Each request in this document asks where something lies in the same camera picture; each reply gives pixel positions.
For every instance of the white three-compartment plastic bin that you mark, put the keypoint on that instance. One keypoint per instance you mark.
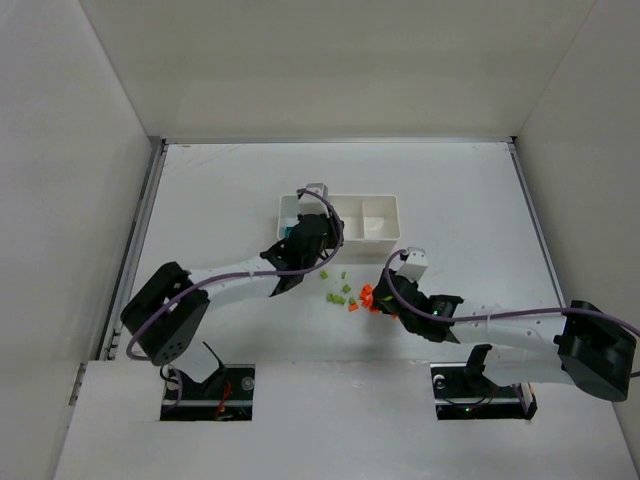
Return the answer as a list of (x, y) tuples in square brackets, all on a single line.
[(371, 225)]

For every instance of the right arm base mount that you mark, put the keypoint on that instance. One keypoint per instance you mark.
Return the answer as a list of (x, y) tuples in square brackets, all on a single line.
[(462, 392)]

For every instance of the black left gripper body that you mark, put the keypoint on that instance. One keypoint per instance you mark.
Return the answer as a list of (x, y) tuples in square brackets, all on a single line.
[(304, 231)]

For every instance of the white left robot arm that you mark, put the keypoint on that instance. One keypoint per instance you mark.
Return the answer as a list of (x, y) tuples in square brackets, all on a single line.
[(165, 314)]

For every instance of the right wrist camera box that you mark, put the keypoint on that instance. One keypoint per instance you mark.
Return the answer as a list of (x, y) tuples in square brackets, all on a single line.
[(414, 264)]

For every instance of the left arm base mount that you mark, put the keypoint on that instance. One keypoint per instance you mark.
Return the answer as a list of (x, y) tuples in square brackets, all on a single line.
[(226, 395)]

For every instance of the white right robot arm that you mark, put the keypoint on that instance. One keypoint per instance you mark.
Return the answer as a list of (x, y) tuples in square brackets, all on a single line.
[(578, 345)]

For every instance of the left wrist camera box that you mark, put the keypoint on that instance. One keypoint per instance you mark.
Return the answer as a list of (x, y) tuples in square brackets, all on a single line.
[(312, 199)]

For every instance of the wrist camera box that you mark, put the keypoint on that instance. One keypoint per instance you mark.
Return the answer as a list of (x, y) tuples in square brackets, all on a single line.
[(414, 264), (312, 199)]

